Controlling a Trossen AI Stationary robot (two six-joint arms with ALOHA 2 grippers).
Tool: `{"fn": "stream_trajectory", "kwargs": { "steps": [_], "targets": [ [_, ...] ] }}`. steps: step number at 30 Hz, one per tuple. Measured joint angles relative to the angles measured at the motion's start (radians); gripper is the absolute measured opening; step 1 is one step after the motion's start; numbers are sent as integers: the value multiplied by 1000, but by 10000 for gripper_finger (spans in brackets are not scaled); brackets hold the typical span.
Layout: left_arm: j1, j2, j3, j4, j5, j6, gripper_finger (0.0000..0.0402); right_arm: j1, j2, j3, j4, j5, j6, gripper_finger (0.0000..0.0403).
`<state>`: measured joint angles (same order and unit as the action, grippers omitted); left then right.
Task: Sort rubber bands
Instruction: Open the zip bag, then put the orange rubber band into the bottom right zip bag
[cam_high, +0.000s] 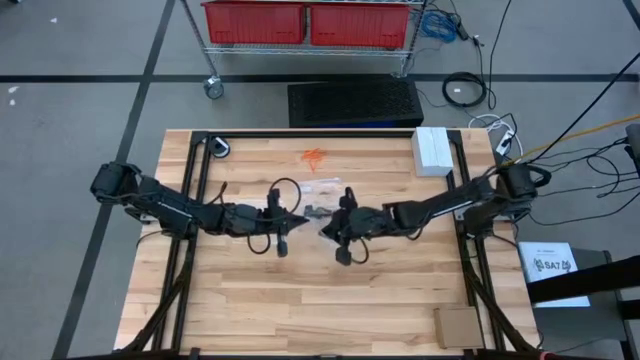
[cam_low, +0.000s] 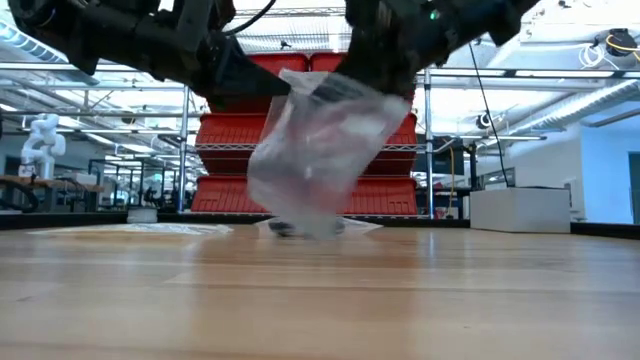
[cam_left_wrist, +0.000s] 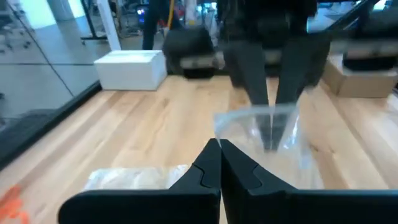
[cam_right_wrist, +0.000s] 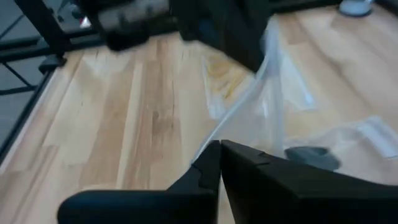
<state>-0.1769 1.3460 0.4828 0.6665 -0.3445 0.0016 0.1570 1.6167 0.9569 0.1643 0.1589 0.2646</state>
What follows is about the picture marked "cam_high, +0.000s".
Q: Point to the black beam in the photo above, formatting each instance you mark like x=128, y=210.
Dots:
x=585, y=280

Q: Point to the grey cart caster wheel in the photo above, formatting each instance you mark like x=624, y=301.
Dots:
x=214, y=88

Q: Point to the white power strip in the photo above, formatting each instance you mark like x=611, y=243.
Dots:
x=504, y=142

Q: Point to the white cardboard box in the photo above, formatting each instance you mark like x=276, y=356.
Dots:
x=430, y=147

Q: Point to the orange rubber bands pile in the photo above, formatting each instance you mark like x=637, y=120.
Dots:
x=314, y=156

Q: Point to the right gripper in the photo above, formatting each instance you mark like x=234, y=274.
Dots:
x=367, y=222

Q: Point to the silver mounting bracket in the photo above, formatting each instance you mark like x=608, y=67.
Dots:
x=458, y=216

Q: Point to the red plastic bin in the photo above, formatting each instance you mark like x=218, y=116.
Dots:
x=357, y=25
x=255, y=22

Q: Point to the white printed booklet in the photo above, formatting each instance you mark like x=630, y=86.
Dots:
x=550, y=265

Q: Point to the small brown cardboard box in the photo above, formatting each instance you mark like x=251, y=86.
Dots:
x=457, y=327

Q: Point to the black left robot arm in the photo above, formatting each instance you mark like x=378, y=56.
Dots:
x=165, y=205

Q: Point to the black rubber band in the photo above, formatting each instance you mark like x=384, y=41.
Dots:
x=309, y=211
x=329, y=212
x=320, y=211

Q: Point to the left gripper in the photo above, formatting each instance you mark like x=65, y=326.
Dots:
x=275, y=222

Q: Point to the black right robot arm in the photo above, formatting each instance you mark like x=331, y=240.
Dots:
x=450, y=205

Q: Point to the grey side cart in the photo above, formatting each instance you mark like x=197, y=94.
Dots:
x=575, y=330

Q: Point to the black power adapter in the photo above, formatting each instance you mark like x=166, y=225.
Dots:
x=462, y=31

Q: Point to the black floor mat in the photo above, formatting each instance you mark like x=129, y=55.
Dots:
x=355, y=102

